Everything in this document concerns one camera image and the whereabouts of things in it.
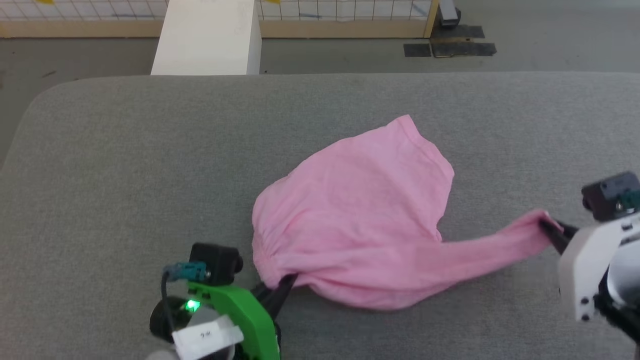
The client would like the white paper label tag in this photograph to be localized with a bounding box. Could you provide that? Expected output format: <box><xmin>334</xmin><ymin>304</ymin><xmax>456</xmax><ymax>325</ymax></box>
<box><xmin>171</xmin><ymin>316</ymin><xmax>244</xmax><ymax>360</ymax></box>

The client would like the grey panel foot bracket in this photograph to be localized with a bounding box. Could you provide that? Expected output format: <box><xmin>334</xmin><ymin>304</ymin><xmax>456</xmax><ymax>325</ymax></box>
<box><xmin>438</xmin><ymin>0</ymin><xmax>462</xmax><ymax>27</ymax></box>

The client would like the white rectangular box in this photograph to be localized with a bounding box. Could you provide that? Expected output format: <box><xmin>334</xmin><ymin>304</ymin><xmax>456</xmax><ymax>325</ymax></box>
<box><xmin>151</xmin><ymin>0</ymin><xmax>262</xmax><ymax>76</ymax></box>

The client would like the grey fabric sofa cushion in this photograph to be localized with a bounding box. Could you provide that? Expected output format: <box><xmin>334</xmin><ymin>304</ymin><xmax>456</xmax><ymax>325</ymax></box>
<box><xmin>0</xmin><ymin>71</ymin><xmax>640</xmax><ymax>360</ymax></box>

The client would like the large black floor mat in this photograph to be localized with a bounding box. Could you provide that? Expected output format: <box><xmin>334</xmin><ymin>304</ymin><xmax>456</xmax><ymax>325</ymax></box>
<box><xmin>430</xmin><ymin>24</ymin><xmax>497</xmax><ymax>58</ymax></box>

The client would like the black cable with teal plug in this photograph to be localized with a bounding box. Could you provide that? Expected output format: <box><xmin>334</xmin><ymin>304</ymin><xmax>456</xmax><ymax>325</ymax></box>
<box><xmin>161</xmin><ymin>261</ymin><xmax>211</xmax><ymax>321</ymax></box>

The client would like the pink t-shirt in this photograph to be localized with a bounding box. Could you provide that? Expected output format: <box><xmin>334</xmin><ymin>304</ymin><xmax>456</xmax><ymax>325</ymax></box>
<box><xmin>251</xmin><ymin>114</ymin><xmax>565</xmax><ymax>312</ymax></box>

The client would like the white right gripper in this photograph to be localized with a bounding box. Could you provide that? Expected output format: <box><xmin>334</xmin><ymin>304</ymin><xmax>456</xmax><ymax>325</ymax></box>
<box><xmin>539</xmin><ymin>211</ymin><xmax>640</xmax><ymax>322</ymax></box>

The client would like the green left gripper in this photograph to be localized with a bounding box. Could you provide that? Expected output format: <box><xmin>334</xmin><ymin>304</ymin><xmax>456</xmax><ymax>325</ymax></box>
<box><xmin>187</xmin><ymin>273</ymin><xmax>299</xmax><ymax>360</ymax></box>

